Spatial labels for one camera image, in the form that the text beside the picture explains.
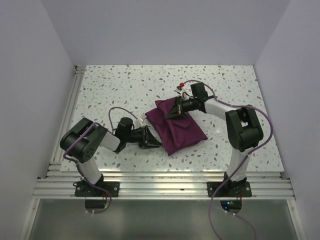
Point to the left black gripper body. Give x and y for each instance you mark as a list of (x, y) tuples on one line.
[(139, 136)]

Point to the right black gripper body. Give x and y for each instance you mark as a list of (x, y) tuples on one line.
[(185, 106)]

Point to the purple cloth mat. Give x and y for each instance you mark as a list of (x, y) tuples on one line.
[(175, 134)]

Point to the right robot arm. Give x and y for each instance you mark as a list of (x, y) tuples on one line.
[(244, 130)]

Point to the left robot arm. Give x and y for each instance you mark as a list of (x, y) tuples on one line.
[(82, 141)]

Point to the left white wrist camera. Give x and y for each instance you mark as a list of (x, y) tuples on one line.
[(142, 119)]

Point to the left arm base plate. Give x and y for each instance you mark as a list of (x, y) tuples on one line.
[(102, 189)]

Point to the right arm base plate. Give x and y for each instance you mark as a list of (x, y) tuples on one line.
[(229, 190)]

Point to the aluminium frame rails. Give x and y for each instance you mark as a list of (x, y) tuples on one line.
[(106, 92)]

